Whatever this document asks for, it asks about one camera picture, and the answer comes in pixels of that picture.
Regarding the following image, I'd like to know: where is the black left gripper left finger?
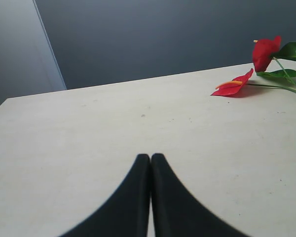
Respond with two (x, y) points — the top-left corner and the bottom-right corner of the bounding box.
(62, 154), (151, 237)

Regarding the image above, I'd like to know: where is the artificial red anthurium plant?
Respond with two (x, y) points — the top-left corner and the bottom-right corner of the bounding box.
(212, 36), (296, 97)

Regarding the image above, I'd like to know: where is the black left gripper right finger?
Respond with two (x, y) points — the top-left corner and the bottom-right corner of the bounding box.
(151, 153), (246, 237)

